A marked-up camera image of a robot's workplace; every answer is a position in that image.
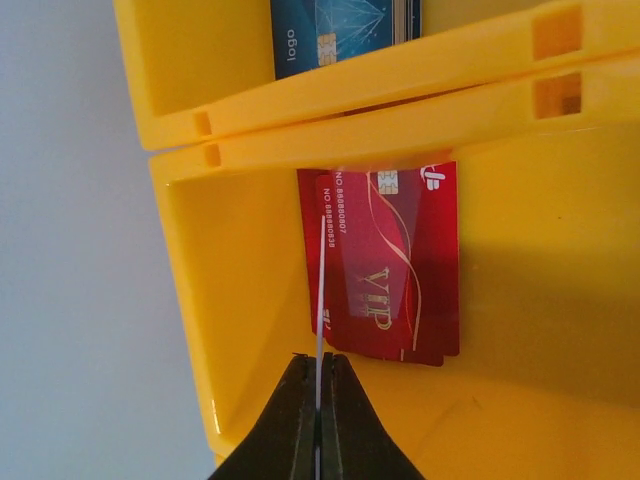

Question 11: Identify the yellow bin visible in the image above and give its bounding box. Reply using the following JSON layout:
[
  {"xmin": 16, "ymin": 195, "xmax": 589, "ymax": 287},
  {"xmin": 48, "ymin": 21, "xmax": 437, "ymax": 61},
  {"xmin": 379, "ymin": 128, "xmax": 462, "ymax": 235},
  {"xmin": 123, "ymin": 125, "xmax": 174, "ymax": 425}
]
[
  {"xmin": 150, "ymin": 52, "xmax": 639, "ymax": 479},
  {"xmin": 114, "ymin": 1, "xmax": 639, "ymax": 151}
]

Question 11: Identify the yellow bin far left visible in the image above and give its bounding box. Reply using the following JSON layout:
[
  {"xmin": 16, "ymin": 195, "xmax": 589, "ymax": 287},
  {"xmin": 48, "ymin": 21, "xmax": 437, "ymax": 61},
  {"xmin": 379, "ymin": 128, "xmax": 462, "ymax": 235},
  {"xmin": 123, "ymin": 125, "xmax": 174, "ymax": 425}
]
[{"xmin": 114, "ymin": 1, "xmax": 639, "ymax": 151}]

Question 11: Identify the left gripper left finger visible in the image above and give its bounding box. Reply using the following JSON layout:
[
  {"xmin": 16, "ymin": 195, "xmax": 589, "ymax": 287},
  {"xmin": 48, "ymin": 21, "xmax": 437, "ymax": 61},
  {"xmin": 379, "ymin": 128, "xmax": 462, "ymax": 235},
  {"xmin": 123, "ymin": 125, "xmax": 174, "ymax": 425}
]
[{"xmin": 210, "ymin": 354, "xmax": 318, "ymax": 480}]

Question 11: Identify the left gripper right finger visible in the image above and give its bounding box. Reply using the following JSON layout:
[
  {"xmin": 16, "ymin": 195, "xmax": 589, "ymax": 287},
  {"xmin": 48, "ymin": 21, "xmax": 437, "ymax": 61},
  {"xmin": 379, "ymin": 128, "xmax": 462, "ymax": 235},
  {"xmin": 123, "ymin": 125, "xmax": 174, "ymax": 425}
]
[{"xmin": 319, "ymin": 353, "xmax": 423, "ymax": 479}]

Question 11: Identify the yellow bin middle left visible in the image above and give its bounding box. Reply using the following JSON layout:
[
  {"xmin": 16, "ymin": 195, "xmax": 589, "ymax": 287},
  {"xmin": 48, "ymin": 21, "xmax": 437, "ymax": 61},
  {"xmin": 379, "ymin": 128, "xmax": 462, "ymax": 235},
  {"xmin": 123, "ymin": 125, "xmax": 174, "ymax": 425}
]
[{"xmin": 150, "ymin": 52, "xmax": 639, "ymax": 479}]

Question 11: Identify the red card in bin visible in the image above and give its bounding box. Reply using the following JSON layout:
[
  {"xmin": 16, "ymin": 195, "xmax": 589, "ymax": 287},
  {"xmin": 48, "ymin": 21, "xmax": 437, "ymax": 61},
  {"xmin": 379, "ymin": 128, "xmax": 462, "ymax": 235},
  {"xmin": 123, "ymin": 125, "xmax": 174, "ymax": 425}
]
[{"xmin": 297, "ymin": 162, "xmax": 460, "ymax": 367}]

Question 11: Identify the blue card in bin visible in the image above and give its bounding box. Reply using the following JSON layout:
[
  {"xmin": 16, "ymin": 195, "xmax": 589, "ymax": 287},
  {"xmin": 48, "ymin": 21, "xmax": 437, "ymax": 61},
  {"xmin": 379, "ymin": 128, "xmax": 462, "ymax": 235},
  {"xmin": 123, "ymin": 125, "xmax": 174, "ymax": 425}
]
[{"xmin": 270, "ymin": 0, "xmax": 423, "ymax": 79}]

